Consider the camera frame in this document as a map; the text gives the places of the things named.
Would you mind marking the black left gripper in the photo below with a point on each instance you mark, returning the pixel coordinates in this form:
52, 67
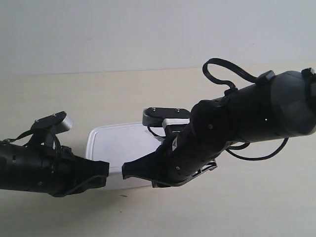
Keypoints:
55, 163

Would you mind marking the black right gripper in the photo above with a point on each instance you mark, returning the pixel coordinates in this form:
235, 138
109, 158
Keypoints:
189, 153

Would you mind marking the white lidded plastic container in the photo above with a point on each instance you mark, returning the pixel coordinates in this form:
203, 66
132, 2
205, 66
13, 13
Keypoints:
117, 144

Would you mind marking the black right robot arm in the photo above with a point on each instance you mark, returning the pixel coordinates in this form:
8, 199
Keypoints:
273, 107

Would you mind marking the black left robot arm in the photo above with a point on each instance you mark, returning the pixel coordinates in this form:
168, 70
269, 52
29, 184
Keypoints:
13, 163

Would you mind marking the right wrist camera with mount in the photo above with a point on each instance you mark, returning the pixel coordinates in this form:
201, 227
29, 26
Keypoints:
170, 119

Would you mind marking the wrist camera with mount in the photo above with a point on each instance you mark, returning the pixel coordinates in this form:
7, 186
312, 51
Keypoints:
170, 119
58, 122

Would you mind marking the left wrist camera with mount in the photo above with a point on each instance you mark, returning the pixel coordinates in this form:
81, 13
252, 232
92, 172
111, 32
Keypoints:
58, 122

